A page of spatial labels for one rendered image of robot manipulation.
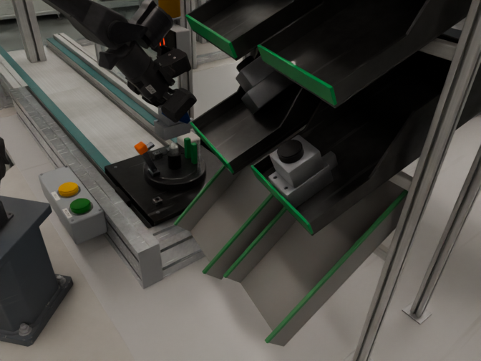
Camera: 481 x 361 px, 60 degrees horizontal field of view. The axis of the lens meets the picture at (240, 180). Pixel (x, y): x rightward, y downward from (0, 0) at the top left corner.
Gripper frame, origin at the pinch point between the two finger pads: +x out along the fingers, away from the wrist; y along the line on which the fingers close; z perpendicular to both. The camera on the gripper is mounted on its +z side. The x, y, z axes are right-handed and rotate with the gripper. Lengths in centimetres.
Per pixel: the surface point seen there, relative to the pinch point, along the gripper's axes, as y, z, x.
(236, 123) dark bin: -25.2, 2.0, -8.5
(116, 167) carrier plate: 9.6, -17.9, 7.1
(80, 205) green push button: 0.8, -27.5, 0.4
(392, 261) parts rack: -52, 1, 4
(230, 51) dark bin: -32.5, 4.5, -24.2
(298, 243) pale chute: -40.2, -5.3, 3.8
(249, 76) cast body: -26.4, 7.3, -14.1
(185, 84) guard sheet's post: 17.4, 8.6, 10.9
